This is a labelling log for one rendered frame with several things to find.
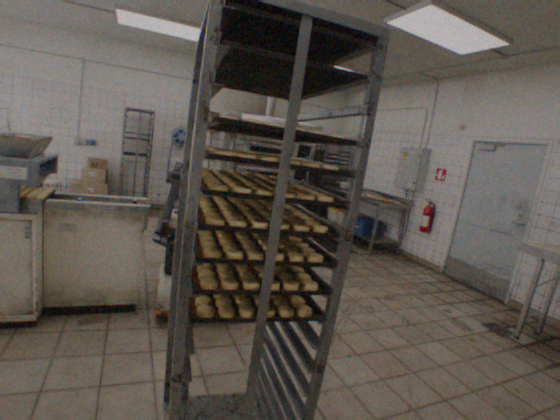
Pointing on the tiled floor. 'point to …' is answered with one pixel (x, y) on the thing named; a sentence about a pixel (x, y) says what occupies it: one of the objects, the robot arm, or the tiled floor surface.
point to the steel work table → (376, 216)
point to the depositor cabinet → (21, 268)
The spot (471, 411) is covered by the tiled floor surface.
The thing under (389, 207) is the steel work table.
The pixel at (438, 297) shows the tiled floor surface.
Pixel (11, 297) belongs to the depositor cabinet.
